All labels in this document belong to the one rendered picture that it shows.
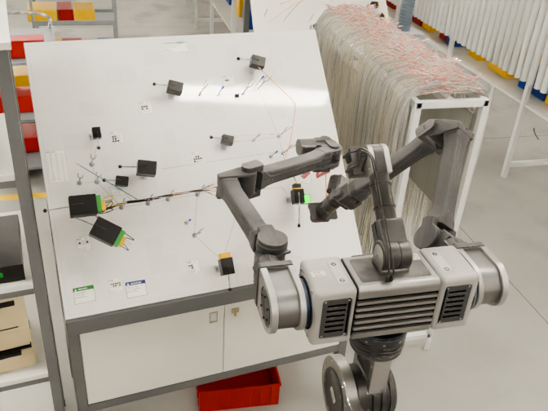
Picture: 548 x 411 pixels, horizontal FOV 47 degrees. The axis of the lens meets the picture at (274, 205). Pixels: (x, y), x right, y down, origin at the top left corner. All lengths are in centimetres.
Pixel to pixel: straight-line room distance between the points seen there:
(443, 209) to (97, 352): 139
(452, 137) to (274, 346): 129
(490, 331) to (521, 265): 79
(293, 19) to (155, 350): 344
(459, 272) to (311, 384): 189
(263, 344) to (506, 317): 176
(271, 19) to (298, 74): 261
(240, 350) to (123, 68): 123
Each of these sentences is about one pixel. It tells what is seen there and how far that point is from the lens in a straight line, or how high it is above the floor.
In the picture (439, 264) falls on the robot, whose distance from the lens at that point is 150.
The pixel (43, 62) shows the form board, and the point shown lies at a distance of 251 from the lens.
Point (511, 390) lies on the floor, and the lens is 354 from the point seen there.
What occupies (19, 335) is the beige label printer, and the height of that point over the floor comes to 79.
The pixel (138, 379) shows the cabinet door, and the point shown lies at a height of 47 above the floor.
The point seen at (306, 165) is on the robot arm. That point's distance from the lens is 203.
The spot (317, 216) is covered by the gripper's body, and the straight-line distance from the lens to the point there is 222.
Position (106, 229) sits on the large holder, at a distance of 220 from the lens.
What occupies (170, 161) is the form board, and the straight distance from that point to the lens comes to 243.
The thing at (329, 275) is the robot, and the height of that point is 153.
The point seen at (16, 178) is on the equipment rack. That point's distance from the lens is 198.
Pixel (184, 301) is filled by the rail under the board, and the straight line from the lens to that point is 236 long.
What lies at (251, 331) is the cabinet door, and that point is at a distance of 263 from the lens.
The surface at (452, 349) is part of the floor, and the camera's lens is 365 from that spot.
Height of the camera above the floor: 235
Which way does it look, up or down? 30 degrees down
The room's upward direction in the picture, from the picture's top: 4 degrees clockwise
